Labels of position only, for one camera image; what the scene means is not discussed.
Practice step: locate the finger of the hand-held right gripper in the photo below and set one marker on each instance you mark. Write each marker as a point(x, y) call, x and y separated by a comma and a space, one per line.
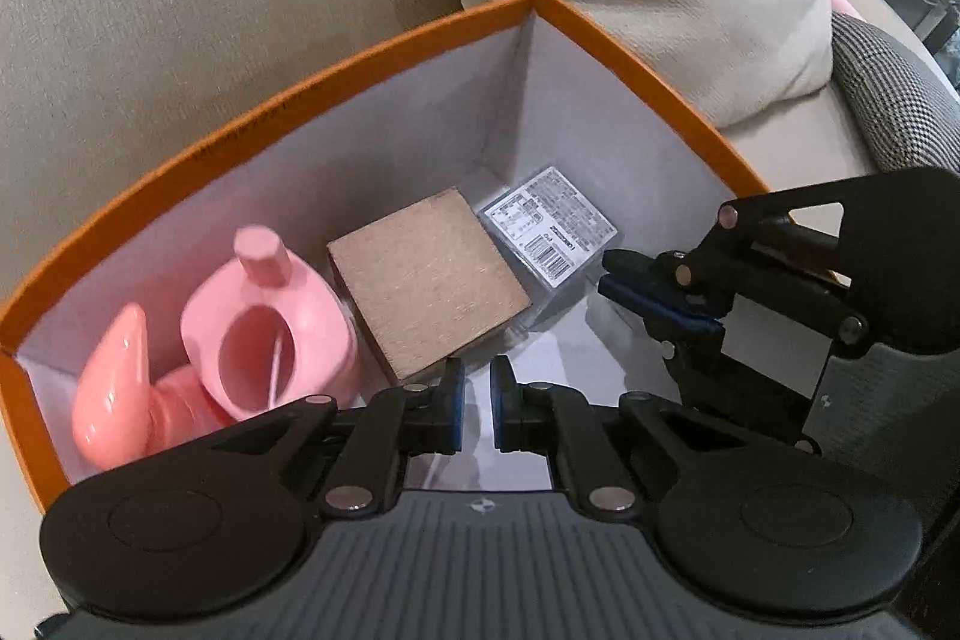
point(637, 265)
point(660, 308)

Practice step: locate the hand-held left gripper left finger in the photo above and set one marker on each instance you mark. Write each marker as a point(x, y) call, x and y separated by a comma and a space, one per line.
point(452, 411)

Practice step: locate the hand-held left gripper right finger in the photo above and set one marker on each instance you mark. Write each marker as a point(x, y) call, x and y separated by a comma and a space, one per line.
point(501, 411)

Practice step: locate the clear plastic box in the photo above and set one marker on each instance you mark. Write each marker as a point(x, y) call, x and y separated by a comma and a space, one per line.
point(547, 220)

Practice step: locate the brown wooden block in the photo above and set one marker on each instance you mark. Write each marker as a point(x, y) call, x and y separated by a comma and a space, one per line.
point(427, 280)

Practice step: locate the orange cardboard shoe box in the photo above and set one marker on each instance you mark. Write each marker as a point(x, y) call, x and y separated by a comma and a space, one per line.
point(337, 123)

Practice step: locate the houndstooth cushion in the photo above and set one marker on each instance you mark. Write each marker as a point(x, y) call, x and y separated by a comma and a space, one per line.
point(892, 85)

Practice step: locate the pink plush toy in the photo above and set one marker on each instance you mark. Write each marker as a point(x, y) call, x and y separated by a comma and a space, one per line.
point(841, 1)

